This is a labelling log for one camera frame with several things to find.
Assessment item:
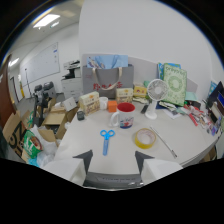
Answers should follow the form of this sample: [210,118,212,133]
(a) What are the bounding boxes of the white desk fan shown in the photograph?
[144,78,170,121]

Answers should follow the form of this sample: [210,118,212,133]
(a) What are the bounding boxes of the yellow tape roll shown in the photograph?
[134,127,158,150]

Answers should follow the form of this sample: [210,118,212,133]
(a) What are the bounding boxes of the house-shaped cream box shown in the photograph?
[78,91,101,116]

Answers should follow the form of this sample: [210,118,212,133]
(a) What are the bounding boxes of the open cardboard box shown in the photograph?
[42,105,80,140]

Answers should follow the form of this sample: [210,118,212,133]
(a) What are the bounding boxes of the green snack bag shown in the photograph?
[22,129,44,160]

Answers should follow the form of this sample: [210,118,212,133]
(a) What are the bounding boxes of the white office printer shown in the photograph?
[60,60,83,103]

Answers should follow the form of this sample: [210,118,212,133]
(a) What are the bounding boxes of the white plastic bag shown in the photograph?
[27,123,64,168]

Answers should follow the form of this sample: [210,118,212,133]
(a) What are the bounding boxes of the metal ruler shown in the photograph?
[149,125,178,159]

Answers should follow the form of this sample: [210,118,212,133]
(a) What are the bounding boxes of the brown wooden door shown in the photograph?
[0,54,17,130]

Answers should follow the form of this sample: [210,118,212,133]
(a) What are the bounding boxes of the green patterned book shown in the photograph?
[162,67,188,107]

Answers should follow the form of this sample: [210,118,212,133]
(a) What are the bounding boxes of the black office chair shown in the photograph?
[32,81,58,128]

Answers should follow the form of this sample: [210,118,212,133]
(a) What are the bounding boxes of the yellow small box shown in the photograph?
[133,85,148,99]

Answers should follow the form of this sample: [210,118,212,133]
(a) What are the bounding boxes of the white paper cup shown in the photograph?
[99,96,109,111]

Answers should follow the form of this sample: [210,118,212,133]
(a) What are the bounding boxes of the white mug red interior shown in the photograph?
[109,102,136,130]

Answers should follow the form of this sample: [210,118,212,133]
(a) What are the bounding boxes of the brown printed cardboard box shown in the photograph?
[2,110,32,163]

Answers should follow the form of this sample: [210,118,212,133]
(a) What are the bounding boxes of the cream printed box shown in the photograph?
[115,87,134,104]

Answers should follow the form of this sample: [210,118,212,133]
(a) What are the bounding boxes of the teal book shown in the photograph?
[157,62,182,81]

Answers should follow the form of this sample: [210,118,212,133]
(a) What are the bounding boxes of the orange small box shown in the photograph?
[107,100,119,113]

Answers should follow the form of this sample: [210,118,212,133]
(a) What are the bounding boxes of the grey tote bag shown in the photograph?
[82,63,135,100]

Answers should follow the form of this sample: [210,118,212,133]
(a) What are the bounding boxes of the ceiling light panel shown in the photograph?
[32,13,62,30]

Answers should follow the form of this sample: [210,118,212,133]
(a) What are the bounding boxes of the black remote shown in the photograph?
[140,103,150,115]

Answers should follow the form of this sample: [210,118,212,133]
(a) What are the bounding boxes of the blue scissors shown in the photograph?
[99,129,116,157]

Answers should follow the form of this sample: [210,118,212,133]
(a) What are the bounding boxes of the whiteboard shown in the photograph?
[21,41,61,85]

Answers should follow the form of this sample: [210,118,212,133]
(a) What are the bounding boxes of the blue picture board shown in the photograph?
[86,54,129,70]

